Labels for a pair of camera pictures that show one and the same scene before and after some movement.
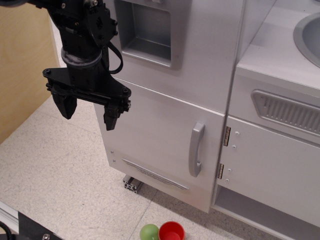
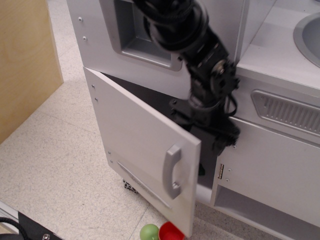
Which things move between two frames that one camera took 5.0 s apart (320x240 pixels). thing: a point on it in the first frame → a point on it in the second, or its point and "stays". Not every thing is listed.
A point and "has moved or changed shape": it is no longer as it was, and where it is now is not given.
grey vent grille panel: (296, 113) stays
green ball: (149, 232) stays
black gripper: (93, 83) → (215, 122)
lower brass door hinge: (221, 171) stays
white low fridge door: (168, 145) has moved or changed shape
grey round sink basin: (306, 38) stays
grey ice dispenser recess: (159, 32) stays
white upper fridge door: (186, 49) stays
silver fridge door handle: (195, 165) → (172, 154)
